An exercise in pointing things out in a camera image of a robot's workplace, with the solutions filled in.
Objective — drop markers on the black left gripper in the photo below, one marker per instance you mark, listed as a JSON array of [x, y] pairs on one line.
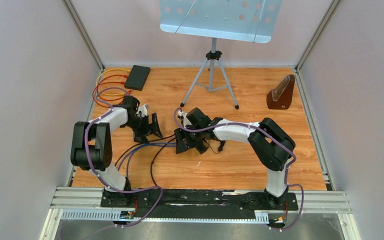
[[140, 137]]

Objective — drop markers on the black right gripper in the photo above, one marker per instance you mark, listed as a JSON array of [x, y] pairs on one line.
[[181, 147]]

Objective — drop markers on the black power adapter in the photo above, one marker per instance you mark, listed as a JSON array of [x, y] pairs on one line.
[[221, 146]]

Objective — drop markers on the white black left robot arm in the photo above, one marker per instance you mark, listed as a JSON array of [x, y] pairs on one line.
[[91, 147]]

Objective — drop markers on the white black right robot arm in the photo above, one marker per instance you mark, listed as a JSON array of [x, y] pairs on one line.
[[271, 144]]

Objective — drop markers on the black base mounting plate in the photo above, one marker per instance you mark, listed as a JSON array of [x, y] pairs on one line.
[[199, 203]]

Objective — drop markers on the brown wooden metronome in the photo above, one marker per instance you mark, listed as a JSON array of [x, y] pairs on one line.
[[280, 97]]

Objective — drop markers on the light blue music stand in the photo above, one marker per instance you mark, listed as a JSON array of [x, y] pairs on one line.
[[239, 20]]

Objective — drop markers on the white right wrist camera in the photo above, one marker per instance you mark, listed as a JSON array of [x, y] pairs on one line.
[[183, 118]]

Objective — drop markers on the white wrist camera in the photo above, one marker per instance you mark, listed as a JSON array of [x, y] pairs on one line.
[[142, 110], [183, 118]]

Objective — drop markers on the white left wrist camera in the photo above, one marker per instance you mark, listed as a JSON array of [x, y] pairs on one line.
[[142, 110]]

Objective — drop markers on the black spare switch box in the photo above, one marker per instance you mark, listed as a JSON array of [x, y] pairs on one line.
[[137, 77]]

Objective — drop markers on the aluminium frame rail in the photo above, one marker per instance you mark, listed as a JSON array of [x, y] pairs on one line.
[[91, 213]]

